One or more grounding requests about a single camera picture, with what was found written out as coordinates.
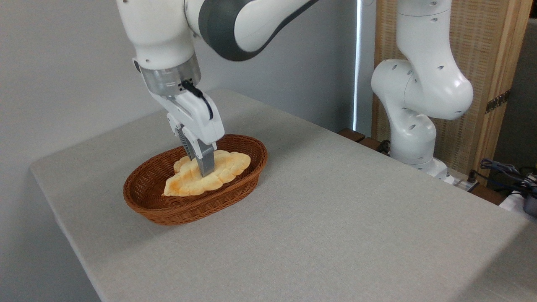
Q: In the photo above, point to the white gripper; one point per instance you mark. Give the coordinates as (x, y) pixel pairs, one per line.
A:
(197, 119)

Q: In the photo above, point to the long lobed bread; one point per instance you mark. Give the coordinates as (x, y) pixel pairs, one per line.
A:
(226, 167)

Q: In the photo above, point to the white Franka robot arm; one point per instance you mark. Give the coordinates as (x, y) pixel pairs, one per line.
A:
(423, 84)

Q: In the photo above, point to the round bread bun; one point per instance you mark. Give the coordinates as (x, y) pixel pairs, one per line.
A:
(179, 165)

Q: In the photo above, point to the brown wicker basket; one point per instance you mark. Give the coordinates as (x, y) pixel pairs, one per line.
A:
(147, 197)

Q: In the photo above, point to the wooden woven folding screen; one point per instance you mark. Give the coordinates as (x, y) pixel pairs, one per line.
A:
(482, 46)

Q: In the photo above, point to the metal screen hinge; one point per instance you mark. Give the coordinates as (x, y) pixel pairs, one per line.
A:
(498, 101)

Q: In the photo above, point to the white cloth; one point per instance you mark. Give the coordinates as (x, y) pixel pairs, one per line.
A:
(514, 203)

